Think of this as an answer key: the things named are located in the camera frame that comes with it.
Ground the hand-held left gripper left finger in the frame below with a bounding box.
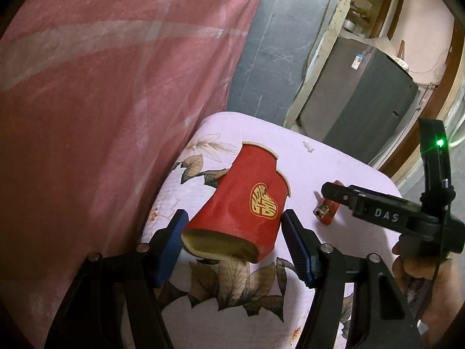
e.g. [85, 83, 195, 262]
[44, 209, 191, 349]

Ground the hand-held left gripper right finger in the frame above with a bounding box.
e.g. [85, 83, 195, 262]
[280, 209, 424, 349]

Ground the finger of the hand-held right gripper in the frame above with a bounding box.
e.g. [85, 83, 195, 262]
[321, 181, 358, 212]

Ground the red lighter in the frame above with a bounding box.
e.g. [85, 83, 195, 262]
[313, 180, 344, 226]

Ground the red paper cup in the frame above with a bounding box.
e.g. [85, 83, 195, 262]
[180, 142, 292, 263]

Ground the person's right hand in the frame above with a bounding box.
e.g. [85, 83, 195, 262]
[391, 243, 465, 346]

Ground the pink floral cloth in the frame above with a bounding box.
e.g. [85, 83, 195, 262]
[140, 111, 402, 349]

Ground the grey refrigerator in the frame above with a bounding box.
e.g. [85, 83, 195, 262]
[300, 36, 430, 165]

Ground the pink red blanket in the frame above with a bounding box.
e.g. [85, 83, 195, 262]
[0, 0, 264, 349]

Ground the pink door brown frame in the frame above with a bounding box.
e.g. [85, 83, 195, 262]
[376, 0, 465, 186]

